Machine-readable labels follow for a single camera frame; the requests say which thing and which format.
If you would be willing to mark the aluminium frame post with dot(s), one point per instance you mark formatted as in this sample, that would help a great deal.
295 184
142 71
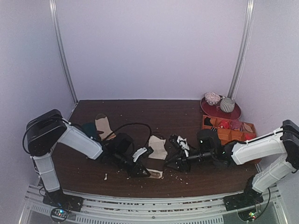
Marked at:
247 28
62 56

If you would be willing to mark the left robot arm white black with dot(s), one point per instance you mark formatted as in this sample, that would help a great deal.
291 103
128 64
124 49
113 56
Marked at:
43 132

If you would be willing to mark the white patterned bowl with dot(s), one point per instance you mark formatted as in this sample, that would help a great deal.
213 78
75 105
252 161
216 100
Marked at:
212 98

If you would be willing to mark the grey striped cup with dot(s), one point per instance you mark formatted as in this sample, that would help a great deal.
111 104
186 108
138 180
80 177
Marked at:
227 105

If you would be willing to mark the cream white sock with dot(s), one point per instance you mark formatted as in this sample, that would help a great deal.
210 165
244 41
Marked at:
155 161

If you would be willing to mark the dark teal monkey sock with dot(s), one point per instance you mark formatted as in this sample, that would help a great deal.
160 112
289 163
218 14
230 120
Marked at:
90 130

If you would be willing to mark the orange wooden compartment box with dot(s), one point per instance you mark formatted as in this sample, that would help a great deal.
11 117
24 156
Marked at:
226 136

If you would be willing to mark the left aluminium frame post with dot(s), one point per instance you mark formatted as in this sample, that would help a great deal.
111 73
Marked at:
62 56

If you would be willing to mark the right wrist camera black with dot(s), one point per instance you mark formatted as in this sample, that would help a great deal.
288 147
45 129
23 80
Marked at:
208 140

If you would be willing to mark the beige brown striped sock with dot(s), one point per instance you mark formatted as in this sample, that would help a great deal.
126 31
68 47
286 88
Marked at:
103 127

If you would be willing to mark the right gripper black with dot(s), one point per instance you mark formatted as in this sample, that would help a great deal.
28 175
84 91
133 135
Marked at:
182 161

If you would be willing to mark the pink sock in box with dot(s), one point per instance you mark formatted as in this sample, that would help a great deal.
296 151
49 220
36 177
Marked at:
235 125

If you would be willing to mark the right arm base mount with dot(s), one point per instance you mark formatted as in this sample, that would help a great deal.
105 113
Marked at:
247 198

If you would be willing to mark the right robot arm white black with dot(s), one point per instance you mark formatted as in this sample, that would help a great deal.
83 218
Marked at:
283 141

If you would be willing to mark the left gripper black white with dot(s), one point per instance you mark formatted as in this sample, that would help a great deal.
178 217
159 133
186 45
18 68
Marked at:
135 171

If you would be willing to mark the black sock in box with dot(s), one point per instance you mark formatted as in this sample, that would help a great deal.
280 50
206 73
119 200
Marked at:
207 121

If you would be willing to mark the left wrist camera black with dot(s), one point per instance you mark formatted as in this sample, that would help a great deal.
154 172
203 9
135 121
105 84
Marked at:
120 144

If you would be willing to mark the right aluminium frame post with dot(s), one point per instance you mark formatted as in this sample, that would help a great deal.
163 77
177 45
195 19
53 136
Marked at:
247 28

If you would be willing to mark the red sock in box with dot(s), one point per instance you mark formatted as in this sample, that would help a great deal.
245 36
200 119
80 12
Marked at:
224 124

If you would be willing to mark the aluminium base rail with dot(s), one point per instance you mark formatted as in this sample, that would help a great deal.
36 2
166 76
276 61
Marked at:
98 209

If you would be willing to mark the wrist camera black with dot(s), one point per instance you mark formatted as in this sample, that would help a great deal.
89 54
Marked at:
208 140
120 144

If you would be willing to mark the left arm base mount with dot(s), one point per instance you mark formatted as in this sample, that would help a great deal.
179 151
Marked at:
61 200

